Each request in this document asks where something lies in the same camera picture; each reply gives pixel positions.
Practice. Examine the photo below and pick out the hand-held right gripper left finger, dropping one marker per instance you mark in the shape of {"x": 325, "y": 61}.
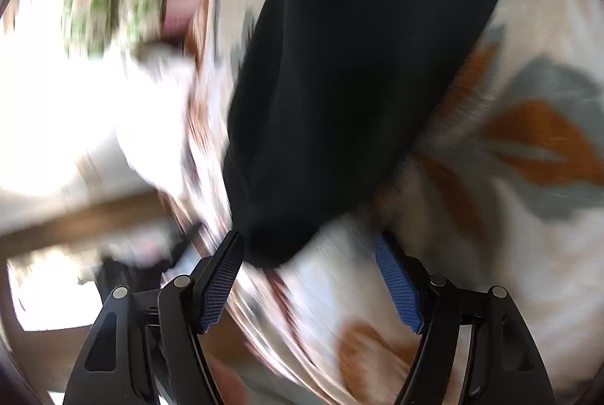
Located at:
{"x": 222, "y": 287}

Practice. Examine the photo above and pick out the leaf print blanket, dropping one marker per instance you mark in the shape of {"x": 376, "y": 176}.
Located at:
{"x": 495, "y": 197}

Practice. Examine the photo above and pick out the black pants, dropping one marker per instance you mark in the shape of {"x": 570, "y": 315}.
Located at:
{"x": 358, "y": 79}

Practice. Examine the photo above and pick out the wooden window frame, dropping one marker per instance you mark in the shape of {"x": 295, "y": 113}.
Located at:
{"x": 89, "y": 216}

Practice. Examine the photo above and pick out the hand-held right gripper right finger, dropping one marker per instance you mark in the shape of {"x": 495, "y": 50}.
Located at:
{"x": 398, "y": 287}

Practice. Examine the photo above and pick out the white leaf print pillow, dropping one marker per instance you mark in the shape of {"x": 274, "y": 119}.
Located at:
{"x": 94, "y": 131}

